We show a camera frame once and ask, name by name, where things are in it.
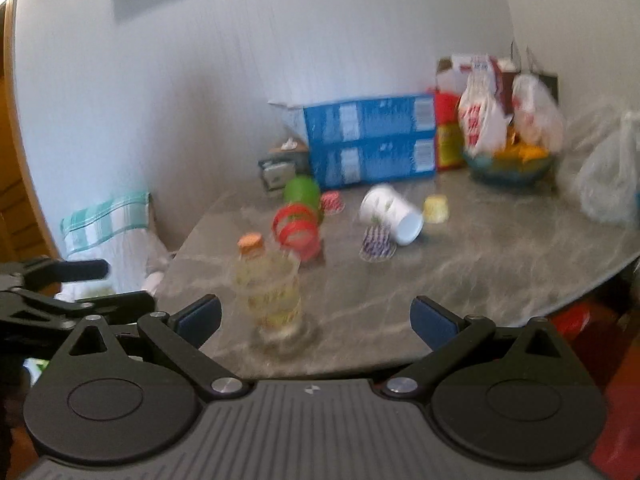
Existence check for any yellow paper cupcake liner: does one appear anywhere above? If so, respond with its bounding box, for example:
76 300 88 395
423 195 450 225

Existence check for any grey tissue box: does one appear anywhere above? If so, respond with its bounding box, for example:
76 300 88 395
258 138 311 193

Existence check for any clear plastic bag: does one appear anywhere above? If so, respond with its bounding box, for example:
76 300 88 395
572 110 640 226

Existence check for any purple striped cupcake liner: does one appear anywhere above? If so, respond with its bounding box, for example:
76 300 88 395
359 224 399 264

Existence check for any blue cardboard box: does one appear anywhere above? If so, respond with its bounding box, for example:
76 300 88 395
267 93 437 147
308 131 438 190

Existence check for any red and yellow packet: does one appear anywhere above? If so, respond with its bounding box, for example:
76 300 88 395
433 88 467 171

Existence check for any white red printed plastic bag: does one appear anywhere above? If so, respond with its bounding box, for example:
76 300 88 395
458 54 508 157

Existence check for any wooden door frame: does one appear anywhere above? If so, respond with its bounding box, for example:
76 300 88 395
0 0 62 297

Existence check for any teal checked towel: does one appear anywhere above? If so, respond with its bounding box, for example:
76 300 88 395
60 191 152 257

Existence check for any blue glass bowl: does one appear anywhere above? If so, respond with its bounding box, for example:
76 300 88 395
463 146 559 187

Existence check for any green plastic cup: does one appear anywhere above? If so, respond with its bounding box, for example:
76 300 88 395
283 175 324 225

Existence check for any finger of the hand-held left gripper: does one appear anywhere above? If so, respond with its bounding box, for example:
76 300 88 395
0 256 110 292
0 289 156 335

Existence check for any yellow drink bottle orange cap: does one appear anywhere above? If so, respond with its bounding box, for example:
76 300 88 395
235 233 304 343

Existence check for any red stool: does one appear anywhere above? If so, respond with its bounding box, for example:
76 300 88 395
549 294 640 471

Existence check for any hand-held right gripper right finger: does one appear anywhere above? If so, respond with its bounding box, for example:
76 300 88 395
382 296 584 402

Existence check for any dark paper bag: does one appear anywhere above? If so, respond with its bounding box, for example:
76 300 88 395
500 40 560 117

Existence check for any white chair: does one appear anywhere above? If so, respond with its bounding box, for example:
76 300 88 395
59 192 171 301

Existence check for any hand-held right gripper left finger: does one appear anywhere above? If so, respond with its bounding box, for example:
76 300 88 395
49 293 247 402

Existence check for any red ringed plastic cup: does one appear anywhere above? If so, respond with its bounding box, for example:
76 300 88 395
271 203 322 264

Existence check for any white cup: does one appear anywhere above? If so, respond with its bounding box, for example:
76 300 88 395
359 184 425 247

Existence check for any pink paper cupcake liner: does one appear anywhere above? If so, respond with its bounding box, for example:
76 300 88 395
320 191 347 217

